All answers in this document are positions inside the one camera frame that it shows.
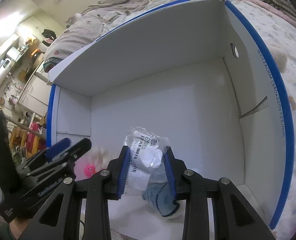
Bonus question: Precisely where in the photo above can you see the cream lace scrunchie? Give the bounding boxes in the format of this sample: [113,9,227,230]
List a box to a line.
[89,146,117,172]

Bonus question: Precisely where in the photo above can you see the pink squishy toy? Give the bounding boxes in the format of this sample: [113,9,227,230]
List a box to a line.
[84,164,96,178]

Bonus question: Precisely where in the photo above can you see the person's left hand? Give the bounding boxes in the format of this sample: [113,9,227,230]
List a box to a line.
[9,218,31,239]

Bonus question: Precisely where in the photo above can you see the white kitchen cabinet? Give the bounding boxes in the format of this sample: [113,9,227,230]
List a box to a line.
[18,61,51,117]

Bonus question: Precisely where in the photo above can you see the teal orange folded blanket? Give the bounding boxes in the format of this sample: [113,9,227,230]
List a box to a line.
[43,57,62,73]

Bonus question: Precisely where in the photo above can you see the white water heater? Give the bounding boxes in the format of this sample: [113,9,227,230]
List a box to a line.
[0,58,13,86]

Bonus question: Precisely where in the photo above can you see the blue white cardboard box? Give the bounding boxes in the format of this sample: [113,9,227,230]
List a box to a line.
[46,0,294,229]

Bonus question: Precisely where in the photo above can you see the hanging dark clothes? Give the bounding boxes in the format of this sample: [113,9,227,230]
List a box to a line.
[41,29,57,47]

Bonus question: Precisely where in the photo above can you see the checked grey duvet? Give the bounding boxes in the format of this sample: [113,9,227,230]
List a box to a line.
[44,0,149,61]

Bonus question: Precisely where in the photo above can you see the beige plush toy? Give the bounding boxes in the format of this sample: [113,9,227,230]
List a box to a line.
[267,42,288,74]

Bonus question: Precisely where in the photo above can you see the pink blanket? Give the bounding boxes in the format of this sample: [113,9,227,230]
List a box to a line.
[229,0,296,42]

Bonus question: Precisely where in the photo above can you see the striped knit blanket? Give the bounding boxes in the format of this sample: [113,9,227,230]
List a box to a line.
[259,0,296,21]

